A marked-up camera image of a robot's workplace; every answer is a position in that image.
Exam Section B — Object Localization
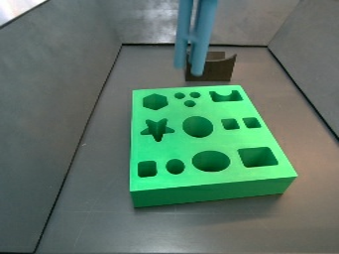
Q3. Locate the black curved fixture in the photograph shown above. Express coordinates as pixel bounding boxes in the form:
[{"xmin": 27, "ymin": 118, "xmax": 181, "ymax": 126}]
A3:
[{"xmin": 186, "ymin": 52, "xmax": 238, "ymax": 81}]

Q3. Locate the green shape sorting block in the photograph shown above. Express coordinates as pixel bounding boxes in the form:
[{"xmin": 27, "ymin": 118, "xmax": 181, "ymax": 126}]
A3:
[{"xmin": 130, "ymin": 85, "xmax": 297, "ymax": 207}]

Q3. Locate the blue three prong object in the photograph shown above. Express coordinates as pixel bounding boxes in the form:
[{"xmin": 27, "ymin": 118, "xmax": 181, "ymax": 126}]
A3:
[{"xmin": 174, "ymin": 0, "xmax": 219, "ymax": 76}]

